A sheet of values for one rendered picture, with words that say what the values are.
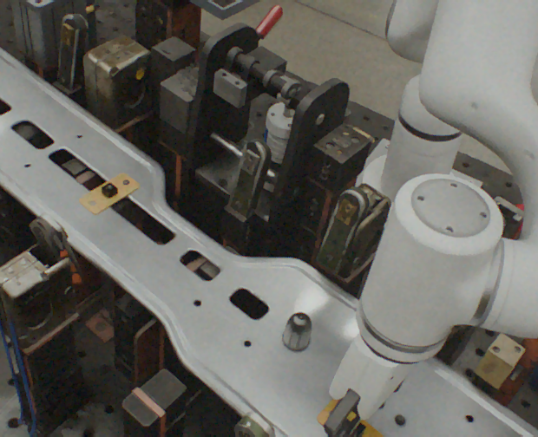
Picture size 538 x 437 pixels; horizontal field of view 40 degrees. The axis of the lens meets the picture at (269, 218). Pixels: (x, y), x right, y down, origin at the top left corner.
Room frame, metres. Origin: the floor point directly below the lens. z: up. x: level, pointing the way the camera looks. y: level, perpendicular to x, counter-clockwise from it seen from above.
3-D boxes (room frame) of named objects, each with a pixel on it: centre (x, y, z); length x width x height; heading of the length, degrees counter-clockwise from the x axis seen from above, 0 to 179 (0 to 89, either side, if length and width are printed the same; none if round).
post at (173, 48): (0.94, 0.19, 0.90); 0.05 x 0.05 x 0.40; 57
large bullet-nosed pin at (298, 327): (0.52, -0.06, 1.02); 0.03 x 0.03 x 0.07
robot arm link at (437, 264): (0.41, -0.14, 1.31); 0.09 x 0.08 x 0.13; 83
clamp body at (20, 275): (0.53, 0.27, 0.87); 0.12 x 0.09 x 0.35; 147
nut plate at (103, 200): (0.71, 0.23, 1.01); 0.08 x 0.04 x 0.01; 146
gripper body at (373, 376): (0.41, -0.13, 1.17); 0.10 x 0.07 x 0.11; 147
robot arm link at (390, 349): (0.41, -0.14, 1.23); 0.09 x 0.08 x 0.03; 147
